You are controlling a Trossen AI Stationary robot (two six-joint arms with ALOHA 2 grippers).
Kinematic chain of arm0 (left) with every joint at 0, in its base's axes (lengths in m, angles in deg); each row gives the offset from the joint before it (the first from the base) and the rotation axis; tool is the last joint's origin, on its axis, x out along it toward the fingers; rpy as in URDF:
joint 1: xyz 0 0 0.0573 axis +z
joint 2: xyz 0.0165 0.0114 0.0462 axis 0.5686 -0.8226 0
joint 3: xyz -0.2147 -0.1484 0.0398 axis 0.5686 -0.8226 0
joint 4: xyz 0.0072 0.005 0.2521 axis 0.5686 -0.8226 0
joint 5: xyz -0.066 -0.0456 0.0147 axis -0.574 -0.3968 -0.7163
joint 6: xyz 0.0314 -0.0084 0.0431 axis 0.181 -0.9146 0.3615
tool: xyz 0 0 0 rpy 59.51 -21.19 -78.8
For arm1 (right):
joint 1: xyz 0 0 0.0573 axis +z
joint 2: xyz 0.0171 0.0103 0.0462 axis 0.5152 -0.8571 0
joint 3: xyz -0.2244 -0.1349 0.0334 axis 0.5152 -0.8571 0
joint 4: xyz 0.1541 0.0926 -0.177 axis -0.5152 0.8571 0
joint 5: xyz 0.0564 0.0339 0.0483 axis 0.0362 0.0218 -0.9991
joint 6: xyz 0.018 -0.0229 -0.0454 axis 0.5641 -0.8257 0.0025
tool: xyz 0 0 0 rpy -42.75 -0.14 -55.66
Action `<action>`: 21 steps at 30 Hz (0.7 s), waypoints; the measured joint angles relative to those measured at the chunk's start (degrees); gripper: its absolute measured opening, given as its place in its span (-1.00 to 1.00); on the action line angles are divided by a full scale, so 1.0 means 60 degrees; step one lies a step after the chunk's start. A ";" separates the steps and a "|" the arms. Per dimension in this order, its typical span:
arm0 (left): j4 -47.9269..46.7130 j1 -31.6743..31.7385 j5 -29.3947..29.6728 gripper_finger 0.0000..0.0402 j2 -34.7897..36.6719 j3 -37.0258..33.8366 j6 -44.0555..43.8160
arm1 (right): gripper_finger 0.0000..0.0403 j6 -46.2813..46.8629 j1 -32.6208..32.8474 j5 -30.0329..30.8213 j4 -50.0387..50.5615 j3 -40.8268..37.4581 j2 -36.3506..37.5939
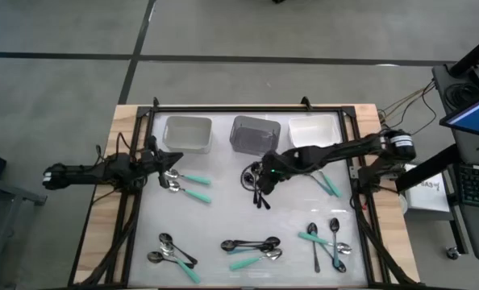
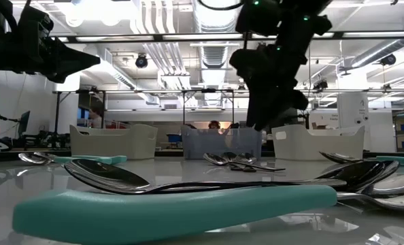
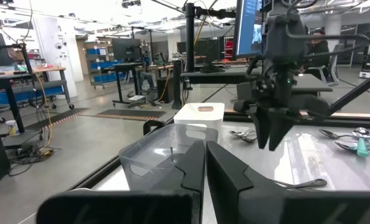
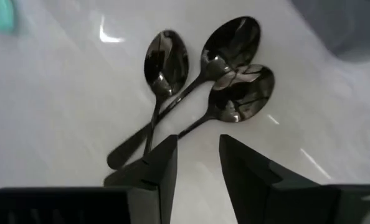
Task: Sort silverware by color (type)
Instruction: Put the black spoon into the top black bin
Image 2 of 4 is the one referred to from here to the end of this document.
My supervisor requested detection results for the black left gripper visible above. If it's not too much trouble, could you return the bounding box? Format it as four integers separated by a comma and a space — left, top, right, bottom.
16, 3, 101, 84

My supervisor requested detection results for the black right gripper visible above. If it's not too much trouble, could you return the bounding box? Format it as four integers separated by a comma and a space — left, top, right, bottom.
229, 42, 310, 132

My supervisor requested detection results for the black metal spoon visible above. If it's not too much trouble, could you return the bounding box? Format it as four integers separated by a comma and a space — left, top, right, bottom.
221, 151, 246, 171
154, 159, 401, 193
203, 152, 286, 172
63, 158, 348, 195

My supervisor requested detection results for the teal handled silver spoon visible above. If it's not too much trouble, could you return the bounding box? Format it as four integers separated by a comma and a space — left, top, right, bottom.
18, 152, 128, 166
12, 171, 404, 244
34, 151, 58, 161

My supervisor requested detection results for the white plastic bin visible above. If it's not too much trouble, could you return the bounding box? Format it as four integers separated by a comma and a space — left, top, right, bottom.
69, 124, 158, 161
271, 125, 365, 161

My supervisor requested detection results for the grey translucent plastic bin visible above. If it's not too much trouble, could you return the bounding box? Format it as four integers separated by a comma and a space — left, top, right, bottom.
180, 124, 263, 161

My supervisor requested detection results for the small black monitor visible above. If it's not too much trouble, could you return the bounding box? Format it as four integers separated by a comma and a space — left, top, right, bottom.
18, 110, 31, 135

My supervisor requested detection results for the white round column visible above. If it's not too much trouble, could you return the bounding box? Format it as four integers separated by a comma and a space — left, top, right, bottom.
337, 73, 370, 132

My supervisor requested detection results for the white rectangular air duct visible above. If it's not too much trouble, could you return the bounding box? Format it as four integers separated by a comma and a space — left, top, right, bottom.
82, 46, 161, 105

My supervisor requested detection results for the black workstation frame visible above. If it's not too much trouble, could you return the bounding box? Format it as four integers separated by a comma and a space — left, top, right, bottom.
52, 87, 404, 137

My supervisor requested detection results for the black ceiling camera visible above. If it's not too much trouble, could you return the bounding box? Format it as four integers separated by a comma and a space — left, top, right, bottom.
135, 53, 149, 69
380, 53, 397, 67

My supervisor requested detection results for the ribbed silver air duct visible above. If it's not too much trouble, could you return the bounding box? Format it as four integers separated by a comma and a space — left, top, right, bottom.
192, 0, 241, 107

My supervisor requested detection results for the black aluminium table frame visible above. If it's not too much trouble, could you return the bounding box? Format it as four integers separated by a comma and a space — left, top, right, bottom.
0, 148, 404, 163

